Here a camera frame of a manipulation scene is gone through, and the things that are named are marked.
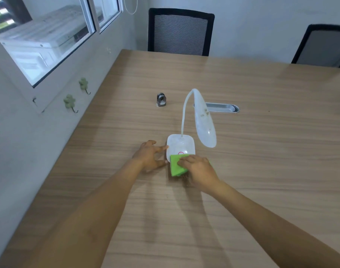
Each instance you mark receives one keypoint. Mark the person's right hand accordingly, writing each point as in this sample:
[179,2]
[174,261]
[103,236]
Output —
[200,173]

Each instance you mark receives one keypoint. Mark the dark louvered outdoor wall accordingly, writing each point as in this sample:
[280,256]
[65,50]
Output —
[8,8]

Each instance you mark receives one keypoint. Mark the black mesh office chair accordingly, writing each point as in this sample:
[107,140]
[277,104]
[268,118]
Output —
[181,33]
[320,47]

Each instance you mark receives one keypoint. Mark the green cleaning cloth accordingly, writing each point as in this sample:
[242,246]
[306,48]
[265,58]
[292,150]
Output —
[175,166]

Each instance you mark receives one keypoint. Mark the white framed sliding window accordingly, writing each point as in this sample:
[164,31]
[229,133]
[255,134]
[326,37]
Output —
[87,13]

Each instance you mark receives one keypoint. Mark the white table lamp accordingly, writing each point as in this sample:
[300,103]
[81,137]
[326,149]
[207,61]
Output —
[184,142]

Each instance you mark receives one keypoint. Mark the person's right forearm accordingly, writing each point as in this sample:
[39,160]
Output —
[270,231]

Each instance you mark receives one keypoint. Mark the green clover wall hook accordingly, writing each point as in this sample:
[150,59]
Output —
[83,83]
[69,101]

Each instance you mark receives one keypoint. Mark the white outdoor air conditioner unit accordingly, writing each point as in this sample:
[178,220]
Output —
[41,39]

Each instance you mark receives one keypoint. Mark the person's left hand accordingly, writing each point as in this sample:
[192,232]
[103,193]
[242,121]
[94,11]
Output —
[147,157]

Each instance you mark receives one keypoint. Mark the person's left forearm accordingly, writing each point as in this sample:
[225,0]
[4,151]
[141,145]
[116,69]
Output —
[89,226]

